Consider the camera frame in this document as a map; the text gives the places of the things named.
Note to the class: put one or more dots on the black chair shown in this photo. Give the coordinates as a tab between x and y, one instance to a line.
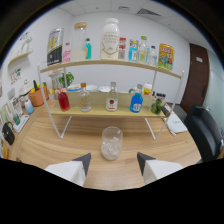
203	133

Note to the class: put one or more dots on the white tray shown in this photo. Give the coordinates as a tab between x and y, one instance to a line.
21	124

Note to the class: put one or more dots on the two-tier wooden shelf rack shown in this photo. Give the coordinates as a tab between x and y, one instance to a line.
100	112

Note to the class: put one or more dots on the tall black yellow can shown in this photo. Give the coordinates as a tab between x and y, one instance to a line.
55	46

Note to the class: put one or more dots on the pale green pitcher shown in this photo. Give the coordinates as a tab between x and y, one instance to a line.
5	114

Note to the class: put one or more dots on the round green glass bottle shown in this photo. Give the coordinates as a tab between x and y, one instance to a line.
156	106

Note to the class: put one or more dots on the green leafy plant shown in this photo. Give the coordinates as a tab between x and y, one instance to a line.
68	79

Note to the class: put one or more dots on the patterned paper bowl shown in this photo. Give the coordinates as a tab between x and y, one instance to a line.
104	89

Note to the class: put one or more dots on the blue white cup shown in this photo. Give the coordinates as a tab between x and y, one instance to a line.
29	107

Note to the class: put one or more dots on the clear water bottle blue cap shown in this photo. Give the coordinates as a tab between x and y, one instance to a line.
152	57

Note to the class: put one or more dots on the blue liquid bottle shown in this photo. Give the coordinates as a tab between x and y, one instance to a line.
136	104

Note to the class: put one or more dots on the glass jar cork lid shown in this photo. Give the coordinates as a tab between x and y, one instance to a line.
78	43

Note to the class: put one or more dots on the small ceiling vent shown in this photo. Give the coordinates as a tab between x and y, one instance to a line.
124	8

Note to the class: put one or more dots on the clear glass with ice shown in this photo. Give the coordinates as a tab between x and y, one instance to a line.
111	143

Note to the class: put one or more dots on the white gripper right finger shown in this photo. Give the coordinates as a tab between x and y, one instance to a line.
158	170

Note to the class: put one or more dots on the green cactus shaped item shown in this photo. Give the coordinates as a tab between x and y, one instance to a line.
35	86

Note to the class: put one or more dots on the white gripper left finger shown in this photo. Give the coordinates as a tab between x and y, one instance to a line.
68	171

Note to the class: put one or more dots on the colourful wall stickers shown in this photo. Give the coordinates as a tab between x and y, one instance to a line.
15	76

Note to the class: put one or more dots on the large ceiling vent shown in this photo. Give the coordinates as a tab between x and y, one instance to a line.
149	12

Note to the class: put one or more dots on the white shelf ornament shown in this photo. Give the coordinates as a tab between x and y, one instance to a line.
26	41

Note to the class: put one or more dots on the small dark bottle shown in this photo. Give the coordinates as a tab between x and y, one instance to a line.
162	96
156	96

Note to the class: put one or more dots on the orange storage basket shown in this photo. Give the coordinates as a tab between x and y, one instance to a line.
37	98

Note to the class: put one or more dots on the black handbag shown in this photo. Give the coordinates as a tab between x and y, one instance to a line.
8	134

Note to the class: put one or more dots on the teal liquid bottle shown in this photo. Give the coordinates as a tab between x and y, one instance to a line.
88	50

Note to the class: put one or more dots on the wooden wall shelf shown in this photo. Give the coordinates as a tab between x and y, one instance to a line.
21	56

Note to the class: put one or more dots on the green translucent cup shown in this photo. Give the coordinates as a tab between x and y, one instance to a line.
16	119

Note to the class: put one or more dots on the orange packet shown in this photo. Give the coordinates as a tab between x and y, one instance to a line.
5	153

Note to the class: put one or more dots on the white kitchen appliance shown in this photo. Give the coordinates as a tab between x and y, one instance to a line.
26	88

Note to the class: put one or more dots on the blue rimmed paper bowl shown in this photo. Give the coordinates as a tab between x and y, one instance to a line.
74	88

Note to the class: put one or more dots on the white paper bowl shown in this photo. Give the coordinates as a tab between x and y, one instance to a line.
92	88

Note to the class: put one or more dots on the brown door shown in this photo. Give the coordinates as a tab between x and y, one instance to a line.
196	76

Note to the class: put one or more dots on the small red liquid bottle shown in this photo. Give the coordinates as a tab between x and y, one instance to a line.
63	101

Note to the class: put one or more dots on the large white milk bottle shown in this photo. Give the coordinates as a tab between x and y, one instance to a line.
110	40

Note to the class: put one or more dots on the clear vodka bottle red label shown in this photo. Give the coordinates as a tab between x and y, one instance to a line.
112	101

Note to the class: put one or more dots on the pink liquid bottle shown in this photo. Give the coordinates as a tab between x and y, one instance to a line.
67	55

